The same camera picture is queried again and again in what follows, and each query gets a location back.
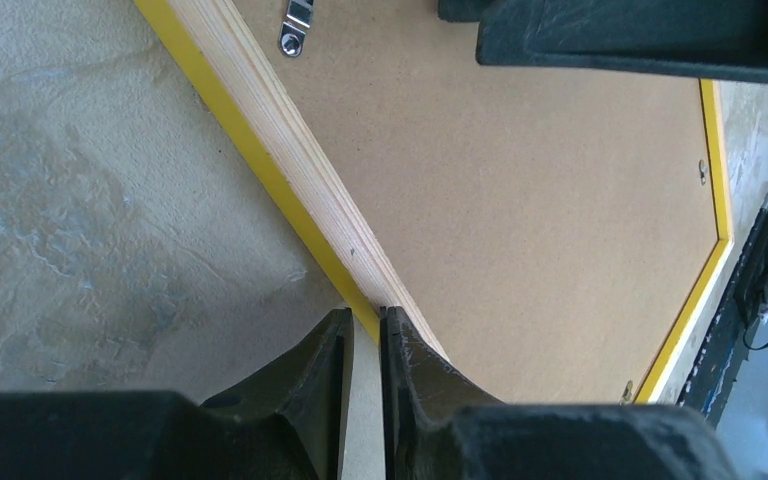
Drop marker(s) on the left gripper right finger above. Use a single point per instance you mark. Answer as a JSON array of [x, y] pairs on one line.
[[440, 425]]

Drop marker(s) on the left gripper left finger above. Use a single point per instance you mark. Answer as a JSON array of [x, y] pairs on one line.
[[285, 421]]

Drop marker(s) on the yellow picture frame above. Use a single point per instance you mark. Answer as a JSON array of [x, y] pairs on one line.
[[271, 166]]

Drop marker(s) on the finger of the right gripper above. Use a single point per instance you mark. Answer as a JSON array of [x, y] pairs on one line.
[[719, 40]]

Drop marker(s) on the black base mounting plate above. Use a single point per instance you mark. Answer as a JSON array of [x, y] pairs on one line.
[[723, 350]]

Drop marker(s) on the small silver turn clip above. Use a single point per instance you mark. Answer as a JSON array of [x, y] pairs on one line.
[[703, 171]]

